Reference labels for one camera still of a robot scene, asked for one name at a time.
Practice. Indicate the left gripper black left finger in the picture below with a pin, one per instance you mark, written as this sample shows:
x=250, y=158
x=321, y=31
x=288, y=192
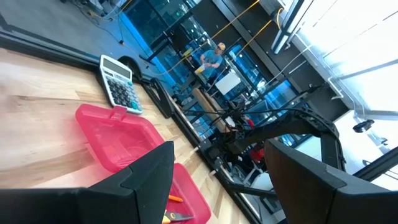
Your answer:
x=93, y=205

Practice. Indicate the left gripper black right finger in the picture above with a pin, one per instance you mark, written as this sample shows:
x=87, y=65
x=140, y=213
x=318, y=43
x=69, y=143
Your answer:
x=311, y=193

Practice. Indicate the pink plastic pencil box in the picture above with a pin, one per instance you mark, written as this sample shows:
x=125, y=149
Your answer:
x=118, y=140

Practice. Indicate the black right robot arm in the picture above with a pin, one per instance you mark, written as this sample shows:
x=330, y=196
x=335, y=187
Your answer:
x=280, y=126

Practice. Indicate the red object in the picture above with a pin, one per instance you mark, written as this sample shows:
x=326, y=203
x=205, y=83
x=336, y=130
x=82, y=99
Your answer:
x=256, y=154

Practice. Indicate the grey desk calculator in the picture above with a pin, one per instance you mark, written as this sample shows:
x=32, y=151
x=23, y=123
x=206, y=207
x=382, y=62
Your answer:
x=119, y=87

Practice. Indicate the black wedge-shaped stand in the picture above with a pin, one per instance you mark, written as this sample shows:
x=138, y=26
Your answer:
x=161, y=99

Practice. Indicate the white sheet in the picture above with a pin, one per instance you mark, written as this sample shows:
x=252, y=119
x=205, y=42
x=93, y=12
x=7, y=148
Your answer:
x=228, y=83

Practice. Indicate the wooden bench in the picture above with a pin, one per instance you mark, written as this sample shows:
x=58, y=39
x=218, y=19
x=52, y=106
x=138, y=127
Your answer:
x=205, y=102

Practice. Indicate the person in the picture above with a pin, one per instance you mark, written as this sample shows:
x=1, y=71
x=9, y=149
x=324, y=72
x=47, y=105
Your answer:
x=213, y=59

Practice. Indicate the yellow container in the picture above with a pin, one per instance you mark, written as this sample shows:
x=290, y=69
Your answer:
x=200, y=69

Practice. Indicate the black overhead camera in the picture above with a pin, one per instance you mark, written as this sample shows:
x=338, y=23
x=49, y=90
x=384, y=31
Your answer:
x=363, y=125

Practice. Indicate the black frame bar white strip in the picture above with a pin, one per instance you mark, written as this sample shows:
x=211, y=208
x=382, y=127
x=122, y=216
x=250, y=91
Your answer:
x=284, y=34

